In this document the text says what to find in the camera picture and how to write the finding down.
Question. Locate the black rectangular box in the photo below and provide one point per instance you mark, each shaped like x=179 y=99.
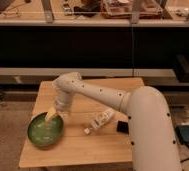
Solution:
x=122 y=127

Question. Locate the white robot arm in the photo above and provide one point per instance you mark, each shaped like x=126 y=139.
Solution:
x=154 y=146

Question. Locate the blue foot pedal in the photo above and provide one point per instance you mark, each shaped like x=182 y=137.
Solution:
x=182 y=132

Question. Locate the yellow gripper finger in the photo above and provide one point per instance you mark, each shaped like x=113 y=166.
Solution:
x=50 y=114

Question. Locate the black box on shelf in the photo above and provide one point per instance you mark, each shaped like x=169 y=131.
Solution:
x=181 y=68

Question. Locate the clear plastic bottle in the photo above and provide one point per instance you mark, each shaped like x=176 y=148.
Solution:
x=99 y=121

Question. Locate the wooden table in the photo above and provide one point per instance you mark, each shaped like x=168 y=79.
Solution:
x=106 y=146

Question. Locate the green ceramic bowl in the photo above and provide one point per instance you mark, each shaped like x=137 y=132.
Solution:
x=43 y=133

